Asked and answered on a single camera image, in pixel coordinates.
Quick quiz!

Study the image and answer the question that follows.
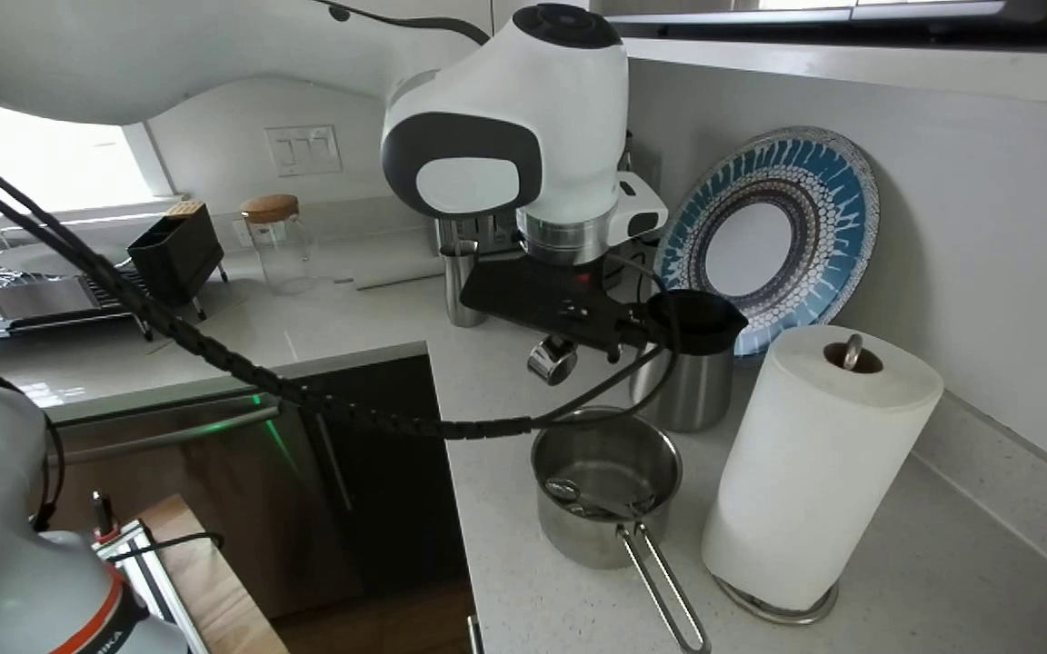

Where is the steel carafe with black lid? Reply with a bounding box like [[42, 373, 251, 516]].
[[624, 287, 752, 435]]

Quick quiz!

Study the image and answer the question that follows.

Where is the dark dishwasher front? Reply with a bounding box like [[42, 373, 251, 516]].
[[42, 385, 345, 614]]

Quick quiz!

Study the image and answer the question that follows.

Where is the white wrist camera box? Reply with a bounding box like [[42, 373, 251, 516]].
[[613, 169, 674, 244]]

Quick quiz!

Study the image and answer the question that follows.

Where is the silver pot with loop handle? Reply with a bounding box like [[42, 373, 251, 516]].
[[528, 410, 714, 654]]

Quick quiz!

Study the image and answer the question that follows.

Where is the white paper towel roll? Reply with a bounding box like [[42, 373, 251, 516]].
[[701, 325, 950, 619]]

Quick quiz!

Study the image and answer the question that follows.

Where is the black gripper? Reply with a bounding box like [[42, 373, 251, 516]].
[[458, 252, 660, 369]]

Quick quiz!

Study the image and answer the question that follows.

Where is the silver measuring spoon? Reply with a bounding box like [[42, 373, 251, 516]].
[[522, 331, 583, 388], [543, 471, 631, 524]]

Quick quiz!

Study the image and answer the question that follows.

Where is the glass jar with wooden lid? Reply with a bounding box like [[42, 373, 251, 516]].
[[241, 188, 309, 292]]

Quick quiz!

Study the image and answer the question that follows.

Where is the grey dish drying rack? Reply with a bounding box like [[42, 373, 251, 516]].
[[0, 230, 151, 355]]

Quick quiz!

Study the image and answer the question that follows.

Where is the white wall outlet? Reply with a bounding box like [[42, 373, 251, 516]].
[[262, 119, 345, 183]]

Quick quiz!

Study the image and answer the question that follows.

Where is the wooden table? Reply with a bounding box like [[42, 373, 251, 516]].
[[92, 491, 292, 654]]

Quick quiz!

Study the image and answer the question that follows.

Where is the dark lower cabinet door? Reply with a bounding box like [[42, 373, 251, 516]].
[[287, 353, 472, 611]]

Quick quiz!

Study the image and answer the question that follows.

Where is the blue patterned decorative plate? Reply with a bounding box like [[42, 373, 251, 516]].
[[651, 126, 882, 359]]

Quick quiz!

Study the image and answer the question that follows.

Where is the black utensil holder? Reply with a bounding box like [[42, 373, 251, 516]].
[[123, 201, 230, 309]]

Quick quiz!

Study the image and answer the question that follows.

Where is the steel paper towel holder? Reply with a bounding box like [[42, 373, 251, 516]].
[[709, 331, 887, 631]]

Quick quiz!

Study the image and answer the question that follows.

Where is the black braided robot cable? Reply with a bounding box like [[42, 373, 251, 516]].
[[0, 125, 686, 447]]

